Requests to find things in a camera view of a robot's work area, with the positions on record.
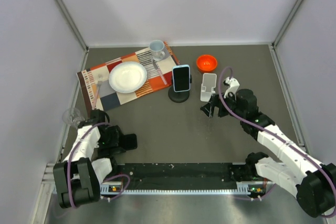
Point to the patterned orange placemat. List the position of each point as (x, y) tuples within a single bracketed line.
[(108, 98)]

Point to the light blue smartphone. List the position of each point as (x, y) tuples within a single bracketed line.
[(181, 78)]

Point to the clear drinking glass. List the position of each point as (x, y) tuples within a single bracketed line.
[(73, 117)]

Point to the light blue mug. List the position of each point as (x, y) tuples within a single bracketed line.
[(157, 50)]

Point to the black smartphone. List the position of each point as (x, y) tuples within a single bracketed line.
[(128, 142)]

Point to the white plate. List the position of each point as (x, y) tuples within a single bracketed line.
[(127, 77)]

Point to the grey slotted cable duct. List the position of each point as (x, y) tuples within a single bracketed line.
[(242, 189)]

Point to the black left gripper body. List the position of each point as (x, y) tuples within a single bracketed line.
[(109, 139)]

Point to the knife with pink handle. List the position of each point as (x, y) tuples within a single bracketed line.
[(159, 71)]

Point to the white plastic phone stand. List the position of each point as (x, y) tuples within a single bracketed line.
[(208, 85)]

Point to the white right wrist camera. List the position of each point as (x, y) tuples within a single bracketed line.
[(232, 86)]

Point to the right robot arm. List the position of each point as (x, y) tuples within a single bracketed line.
[(310, 181)]

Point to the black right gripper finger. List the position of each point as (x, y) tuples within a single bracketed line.
[(213, 102), (209, 111)]

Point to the black round-base phone stand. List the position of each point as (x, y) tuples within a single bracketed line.
[(179, 97)]

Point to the orange plastic bowl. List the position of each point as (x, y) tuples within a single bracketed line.
[(206, 63)]

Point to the fork with pink handle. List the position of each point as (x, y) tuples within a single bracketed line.
[(99, 83)]

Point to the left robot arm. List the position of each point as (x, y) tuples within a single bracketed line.
[(79, 176)]

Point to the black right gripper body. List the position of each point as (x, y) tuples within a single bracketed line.
[(231, 104)]

